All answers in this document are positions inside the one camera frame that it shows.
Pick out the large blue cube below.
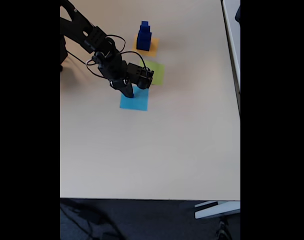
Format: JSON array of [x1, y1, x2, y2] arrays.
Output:
[[136, 32, 152, 52]]

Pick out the medium blue cube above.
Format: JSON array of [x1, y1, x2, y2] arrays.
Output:
[[138, 25, 152, 36]]

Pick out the light blue paper square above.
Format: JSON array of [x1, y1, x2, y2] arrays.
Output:
[[119, 86, 150, 112]]

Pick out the green paper square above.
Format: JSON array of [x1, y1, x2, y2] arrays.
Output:
[[138, 59, 165, 86]]

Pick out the orange paper square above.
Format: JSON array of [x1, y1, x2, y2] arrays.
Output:
[[130, 34, 159, 58]]

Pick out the white neighbouring table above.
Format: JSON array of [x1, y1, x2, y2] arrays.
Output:
[[221, 0, 241, 117]]

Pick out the white table foot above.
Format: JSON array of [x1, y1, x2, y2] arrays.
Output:
[[194, 200, 241, 220]]

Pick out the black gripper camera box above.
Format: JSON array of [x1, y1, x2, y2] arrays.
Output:
[[126, 62, 155, 90]]

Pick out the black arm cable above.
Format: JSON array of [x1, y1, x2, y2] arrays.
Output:
[[101, 34, 126, 60]]

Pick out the black floor cable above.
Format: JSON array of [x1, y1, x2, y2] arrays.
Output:
[[60, 201, 124, 240]]

